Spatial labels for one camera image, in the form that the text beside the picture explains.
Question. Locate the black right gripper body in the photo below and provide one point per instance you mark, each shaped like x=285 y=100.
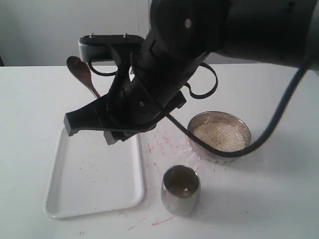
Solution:
x=146 y=86

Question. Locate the brown wooden spoon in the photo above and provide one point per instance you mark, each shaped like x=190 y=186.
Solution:
x=82 y=73

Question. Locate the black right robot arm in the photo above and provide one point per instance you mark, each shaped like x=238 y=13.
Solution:
x=283 y=32

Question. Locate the steel bowl of rice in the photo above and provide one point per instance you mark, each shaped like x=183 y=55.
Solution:
x=220 y=130

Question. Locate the stainless steel cup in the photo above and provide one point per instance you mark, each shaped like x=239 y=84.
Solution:
x=180 y=190

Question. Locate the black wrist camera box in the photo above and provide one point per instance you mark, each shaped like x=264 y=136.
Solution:
x=98 y=48

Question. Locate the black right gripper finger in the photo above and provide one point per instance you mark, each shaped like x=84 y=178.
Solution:
x=111 y=137
x=93 y=116

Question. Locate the white rectangular plastic tray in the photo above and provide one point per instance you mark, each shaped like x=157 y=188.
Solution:
x=89 y=176

